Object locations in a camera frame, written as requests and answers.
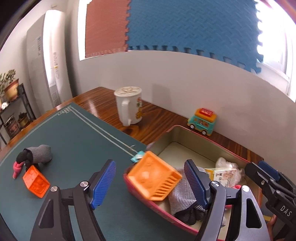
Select white fluffy cloth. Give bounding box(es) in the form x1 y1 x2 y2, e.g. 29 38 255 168
215 157 245 179

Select light orange toy cube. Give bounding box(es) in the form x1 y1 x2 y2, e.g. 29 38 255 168
127 151 182 201

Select teal orange toy bus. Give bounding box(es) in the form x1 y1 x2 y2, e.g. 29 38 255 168
187 108 217 136

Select teal binder clip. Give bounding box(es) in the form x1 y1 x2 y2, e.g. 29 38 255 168
131 151 145 163

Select dark orange toy cube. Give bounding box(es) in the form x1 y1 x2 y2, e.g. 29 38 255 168
23 166 50 198

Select blue foam wall mat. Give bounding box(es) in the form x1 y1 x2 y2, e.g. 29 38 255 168
127 1 263 73

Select small yellow lower pot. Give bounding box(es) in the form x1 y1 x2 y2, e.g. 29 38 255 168
18 113 30 128

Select white lidded mug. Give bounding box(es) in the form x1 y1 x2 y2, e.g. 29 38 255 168
114 86 142 126

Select white standing air conditioner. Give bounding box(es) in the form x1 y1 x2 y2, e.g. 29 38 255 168
26 9 72 114

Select black plant shelf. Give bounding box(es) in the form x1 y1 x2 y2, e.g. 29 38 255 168
1 84 36 146

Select black and grey glove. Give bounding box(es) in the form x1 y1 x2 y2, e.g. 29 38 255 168
16 144 52 171

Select red foam wall mat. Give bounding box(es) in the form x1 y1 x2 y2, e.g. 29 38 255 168
85 0 130 58

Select green table mat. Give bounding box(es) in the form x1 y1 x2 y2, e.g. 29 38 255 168
1 104 194 240

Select small white shelf ornament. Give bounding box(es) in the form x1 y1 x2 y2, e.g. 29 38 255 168
1 102 9 110

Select small pink foam knot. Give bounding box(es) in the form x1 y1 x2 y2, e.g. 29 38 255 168
13 161 24 179

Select right potted plant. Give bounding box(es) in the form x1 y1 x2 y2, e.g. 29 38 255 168
1 69 19 102

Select dark brown lower pot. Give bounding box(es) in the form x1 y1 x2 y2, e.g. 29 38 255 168
4 114 21 138

